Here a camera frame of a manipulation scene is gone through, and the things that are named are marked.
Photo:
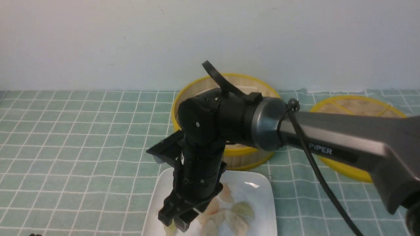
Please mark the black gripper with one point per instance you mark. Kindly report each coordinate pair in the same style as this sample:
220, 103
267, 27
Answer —
196, 182

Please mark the green dumpling plate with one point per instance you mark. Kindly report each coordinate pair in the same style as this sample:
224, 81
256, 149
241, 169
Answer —
243, 209
170, 230

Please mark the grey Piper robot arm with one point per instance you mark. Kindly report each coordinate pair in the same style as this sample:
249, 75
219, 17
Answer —
386, 148

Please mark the pink dumpling plate centre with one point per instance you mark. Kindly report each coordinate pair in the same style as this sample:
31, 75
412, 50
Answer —
213, 207

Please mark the pink dumpling plate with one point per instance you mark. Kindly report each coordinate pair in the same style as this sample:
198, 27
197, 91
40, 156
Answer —
226, 194
213, 207

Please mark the white dumpling plate bottom centre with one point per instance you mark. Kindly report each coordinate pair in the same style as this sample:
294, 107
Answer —
210, 223

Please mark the white dumpling plate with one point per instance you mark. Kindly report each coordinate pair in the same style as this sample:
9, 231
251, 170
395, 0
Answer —
236, 223
210, 223

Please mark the pink dumpling plate top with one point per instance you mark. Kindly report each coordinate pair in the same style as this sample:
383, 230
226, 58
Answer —
226, 194

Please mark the white dumpling plate bottom right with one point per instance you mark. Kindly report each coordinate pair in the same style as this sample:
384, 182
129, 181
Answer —
236, 223

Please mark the white square plate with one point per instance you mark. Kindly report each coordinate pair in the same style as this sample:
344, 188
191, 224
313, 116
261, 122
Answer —
252, 188

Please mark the bamboo steamer basket yellow rim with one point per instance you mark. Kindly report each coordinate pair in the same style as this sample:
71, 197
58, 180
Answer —
237, 157

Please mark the green checkered tablecloth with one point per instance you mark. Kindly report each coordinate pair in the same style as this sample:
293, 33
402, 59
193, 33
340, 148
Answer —
74, 163

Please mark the woven bamboo steamer lid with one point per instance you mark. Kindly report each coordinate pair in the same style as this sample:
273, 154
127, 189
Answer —
354, 105

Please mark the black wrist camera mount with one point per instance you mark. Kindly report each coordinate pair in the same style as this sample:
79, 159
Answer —
168, 150

